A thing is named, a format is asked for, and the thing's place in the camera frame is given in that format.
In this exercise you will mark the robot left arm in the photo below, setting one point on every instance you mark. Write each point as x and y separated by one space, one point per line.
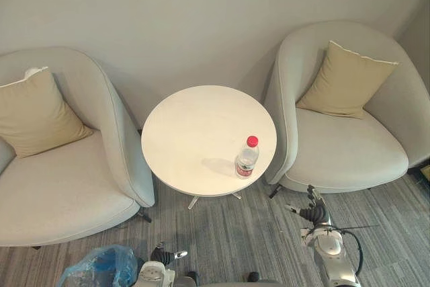
154 273

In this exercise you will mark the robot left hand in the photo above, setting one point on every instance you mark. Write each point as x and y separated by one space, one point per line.
163 255

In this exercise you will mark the beige square cushion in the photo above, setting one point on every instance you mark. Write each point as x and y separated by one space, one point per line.
37 112
346 80

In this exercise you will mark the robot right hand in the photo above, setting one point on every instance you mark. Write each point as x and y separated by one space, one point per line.
314 211

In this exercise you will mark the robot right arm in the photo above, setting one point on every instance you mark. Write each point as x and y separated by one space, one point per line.
331 255

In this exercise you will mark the round white tea table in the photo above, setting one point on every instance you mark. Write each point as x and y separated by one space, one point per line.
208 142

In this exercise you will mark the clear water bottle red cap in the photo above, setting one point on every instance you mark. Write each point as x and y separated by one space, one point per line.
247 158

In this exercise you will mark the light grey tub armchair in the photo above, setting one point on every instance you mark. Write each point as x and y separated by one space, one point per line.
64 152
349 115

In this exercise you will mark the small bin blue plastic bag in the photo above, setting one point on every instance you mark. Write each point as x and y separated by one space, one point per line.
100 265

